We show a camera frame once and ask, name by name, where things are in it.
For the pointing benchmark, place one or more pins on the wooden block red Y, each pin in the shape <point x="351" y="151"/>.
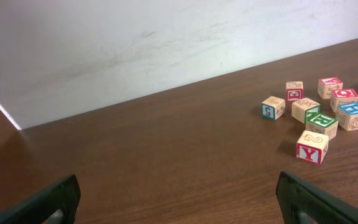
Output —
<point x="312" y="147"/>

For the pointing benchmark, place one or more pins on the wooden block red A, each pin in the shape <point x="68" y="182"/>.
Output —
<point x="327" y="85"/>

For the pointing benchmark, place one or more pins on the wooden block red Q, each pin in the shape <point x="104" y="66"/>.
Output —
<point x="342" y="96"/>

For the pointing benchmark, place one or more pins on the wooden block red C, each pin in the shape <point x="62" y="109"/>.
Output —
<point x="294" y="91"/>

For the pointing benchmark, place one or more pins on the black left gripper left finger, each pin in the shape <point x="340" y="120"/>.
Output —
<point x="64" y="196"/>

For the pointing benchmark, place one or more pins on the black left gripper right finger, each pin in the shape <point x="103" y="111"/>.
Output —
<point x="303" y="202"/>

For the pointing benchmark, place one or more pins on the wooden block blue 5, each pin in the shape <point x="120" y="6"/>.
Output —
<point x="273" y="107"/>

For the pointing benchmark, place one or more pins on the wooden block blue H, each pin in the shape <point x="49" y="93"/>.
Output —
<point x="347" y="116"/>

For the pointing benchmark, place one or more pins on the wooden block green R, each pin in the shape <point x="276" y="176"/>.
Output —
<point x="323" y="124"/>

